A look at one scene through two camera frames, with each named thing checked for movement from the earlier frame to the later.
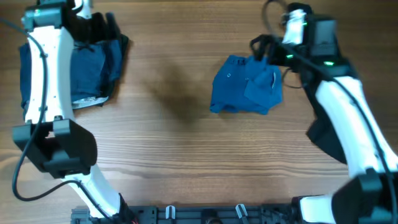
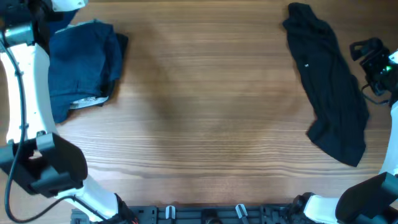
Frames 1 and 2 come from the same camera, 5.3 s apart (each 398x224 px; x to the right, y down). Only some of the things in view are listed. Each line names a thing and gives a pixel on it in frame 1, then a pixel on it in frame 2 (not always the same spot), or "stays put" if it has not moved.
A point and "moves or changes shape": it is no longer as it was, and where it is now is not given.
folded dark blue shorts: [96, 66] stays put
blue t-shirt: [247, 84] moves or changes shape
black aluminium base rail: [257, 213] stays put
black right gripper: [268, 45] to [370, 53]
